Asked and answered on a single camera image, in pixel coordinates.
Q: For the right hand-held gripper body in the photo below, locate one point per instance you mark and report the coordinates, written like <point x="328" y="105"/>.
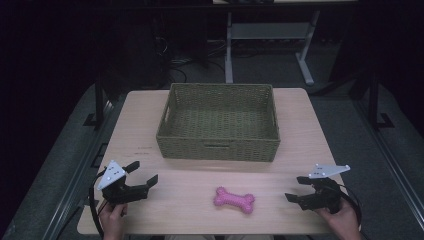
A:
<point x="325" y="196"/>

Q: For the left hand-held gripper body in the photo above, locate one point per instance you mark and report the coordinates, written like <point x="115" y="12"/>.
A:
<point x="116" y="191"/>

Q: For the pink bone-shaped dog toy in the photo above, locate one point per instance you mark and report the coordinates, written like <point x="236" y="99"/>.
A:
<point x="234" y="200"/>

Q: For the green woven basket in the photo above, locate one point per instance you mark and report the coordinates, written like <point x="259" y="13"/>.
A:
<point x="218" y="126"/>

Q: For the person's left hand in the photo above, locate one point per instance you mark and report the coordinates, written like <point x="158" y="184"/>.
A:
<point x="113" y="221"/>

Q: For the person's right hand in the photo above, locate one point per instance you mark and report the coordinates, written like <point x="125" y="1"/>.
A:
<point x="345" y="225"/>

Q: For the black metal stand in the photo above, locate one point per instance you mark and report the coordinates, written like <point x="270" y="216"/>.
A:
<point x="99" y="106"/>
<point x="374" y="103"/>

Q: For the aluminium floor rail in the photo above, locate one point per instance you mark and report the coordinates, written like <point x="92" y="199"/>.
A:
<point x="83" y="166"/>
<point x="393" y="160"/>

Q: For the grey metal desk frame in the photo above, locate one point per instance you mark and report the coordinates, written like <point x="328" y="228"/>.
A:
<point x="270" y="31"/>

